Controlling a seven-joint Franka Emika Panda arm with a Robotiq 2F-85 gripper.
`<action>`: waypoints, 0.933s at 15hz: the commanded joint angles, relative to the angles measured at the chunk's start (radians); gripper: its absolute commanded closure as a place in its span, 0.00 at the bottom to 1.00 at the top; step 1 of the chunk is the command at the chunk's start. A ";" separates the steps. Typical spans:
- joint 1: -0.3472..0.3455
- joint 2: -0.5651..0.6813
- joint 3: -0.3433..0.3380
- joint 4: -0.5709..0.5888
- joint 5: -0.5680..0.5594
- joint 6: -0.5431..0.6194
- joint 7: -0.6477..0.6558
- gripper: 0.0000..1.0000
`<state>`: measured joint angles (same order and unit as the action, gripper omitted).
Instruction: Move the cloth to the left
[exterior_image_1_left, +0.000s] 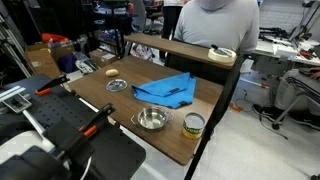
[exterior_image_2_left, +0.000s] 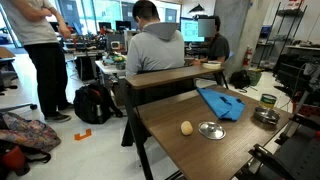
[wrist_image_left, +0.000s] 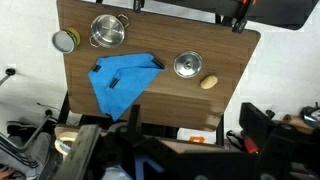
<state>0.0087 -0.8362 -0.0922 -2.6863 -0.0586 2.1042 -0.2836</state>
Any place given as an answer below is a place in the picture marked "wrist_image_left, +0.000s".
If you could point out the blue microfiber cloth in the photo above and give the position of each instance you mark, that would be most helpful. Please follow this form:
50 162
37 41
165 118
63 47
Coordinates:
123 83

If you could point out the small orange object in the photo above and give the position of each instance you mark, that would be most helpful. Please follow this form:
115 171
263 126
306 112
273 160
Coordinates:
196 139

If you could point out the black metal table frame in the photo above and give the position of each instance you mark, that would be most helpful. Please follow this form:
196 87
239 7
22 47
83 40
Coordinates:
64 110

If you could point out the steel pot lid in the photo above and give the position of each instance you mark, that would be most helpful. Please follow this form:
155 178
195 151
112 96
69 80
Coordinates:
187 64

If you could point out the black panel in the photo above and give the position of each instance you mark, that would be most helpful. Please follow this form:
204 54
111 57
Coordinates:
283 13

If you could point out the black table clamp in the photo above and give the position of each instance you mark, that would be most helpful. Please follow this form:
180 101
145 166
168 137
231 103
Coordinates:
138 5

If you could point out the small steel pot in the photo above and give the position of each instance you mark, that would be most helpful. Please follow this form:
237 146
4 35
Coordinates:
107 30

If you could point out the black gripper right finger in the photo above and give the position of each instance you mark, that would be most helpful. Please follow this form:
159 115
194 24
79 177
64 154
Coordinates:
255 121

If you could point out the roll of masking tape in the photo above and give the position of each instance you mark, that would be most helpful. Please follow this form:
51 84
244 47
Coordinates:
60 143

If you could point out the potato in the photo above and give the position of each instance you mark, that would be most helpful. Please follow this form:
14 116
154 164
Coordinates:
209 82

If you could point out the tin can with green label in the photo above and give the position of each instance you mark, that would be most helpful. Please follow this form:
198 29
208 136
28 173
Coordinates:
63 41

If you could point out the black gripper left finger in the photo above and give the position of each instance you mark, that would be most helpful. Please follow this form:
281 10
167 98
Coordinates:
134 118

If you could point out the black knobbed stand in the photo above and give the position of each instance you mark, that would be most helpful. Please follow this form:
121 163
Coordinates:
10 71

